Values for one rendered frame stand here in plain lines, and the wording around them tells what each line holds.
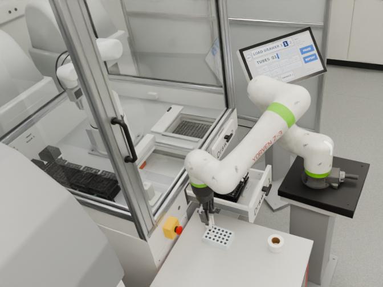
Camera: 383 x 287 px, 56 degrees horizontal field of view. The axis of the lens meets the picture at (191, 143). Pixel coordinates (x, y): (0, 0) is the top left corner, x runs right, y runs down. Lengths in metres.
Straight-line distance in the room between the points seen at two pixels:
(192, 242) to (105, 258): 0.90
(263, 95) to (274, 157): 1.36
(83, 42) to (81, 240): 0.53
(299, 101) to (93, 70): 0.76
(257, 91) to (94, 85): 0.69
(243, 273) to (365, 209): 1.49
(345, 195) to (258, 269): 0.56
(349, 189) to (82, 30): 1.39
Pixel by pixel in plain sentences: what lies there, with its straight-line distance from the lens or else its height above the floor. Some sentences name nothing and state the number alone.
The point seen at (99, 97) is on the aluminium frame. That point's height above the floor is 1.63.
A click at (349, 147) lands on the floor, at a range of 3.40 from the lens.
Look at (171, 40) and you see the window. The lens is 1.46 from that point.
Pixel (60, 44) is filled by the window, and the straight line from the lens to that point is 1.10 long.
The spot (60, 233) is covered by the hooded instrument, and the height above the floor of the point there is 1.60.
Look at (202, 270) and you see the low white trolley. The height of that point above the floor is 0.76.
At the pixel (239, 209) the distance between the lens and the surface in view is 1.68.
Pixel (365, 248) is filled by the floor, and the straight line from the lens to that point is 2.70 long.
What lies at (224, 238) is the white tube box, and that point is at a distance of 1.68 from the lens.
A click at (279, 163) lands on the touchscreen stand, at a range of 2.86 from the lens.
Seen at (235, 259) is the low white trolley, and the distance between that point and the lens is 1.66.
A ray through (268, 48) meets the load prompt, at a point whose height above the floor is 1.16.
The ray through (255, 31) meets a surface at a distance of 3.21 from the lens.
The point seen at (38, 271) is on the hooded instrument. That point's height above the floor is 1.58.
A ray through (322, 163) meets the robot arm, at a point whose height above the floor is 0.96.
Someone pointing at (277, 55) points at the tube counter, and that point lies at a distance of 2.37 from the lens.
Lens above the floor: 2.15
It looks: 38 degrees down
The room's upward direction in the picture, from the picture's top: 11 degrees counter-clockwise
